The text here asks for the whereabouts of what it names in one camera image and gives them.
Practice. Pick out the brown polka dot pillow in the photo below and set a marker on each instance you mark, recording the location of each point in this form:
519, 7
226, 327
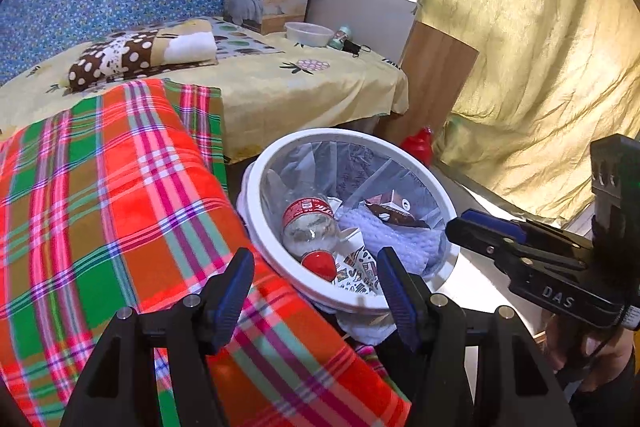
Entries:
115, 57

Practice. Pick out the red and brown drink carton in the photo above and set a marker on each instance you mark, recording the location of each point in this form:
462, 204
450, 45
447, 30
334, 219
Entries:
395, 209

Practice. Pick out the yellow curtain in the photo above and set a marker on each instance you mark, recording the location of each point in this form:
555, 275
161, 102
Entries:
525, 32

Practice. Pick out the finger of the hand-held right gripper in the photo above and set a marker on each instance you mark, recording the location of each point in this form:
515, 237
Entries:
500, 227
480, 239

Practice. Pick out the brown patterned paper cup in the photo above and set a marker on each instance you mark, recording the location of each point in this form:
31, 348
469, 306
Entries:
357, 269

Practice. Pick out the red plastic bag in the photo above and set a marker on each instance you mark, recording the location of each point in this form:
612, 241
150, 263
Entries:
417, 147

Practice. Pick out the wooden panel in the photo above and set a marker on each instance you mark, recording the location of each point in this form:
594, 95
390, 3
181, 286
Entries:
435, 77

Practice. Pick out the white rimmed trash bin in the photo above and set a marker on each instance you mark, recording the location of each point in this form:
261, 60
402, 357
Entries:
345, 134

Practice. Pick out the black face mask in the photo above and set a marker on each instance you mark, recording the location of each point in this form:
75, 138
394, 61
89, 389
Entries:
356, 47

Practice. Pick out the white plastic bowl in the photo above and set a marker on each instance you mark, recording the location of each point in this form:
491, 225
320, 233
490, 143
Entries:
307, 34

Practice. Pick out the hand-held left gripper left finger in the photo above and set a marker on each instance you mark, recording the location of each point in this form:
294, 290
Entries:
235, 287

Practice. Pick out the yellow pineapple print bed sheet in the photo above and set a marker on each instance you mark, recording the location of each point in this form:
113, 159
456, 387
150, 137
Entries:
310, 92

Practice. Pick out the translucent bin liner bag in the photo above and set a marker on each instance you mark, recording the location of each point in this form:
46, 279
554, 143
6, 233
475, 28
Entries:
350, 167

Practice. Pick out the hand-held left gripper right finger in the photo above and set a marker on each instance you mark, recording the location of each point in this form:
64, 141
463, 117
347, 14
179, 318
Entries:
395, 292

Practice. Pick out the white cabinet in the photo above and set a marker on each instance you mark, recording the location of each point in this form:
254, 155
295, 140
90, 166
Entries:
360, 12

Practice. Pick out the clear plastic bottle red label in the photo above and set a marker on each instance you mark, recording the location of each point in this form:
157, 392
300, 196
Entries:
305, 217

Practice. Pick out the person's right hand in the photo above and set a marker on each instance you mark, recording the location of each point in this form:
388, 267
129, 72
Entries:
570, 347

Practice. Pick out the small teal bottle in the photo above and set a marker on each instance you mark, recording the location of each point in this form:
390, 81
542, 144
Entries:
339, 38

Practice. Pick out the grey leaf print cloth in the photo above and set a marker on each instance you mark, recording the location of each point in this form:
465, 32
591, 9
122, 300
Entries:
245, 42

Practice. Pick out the red green plaid blanket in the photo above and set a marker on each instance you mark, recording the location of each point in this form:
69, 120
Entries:
100, 207

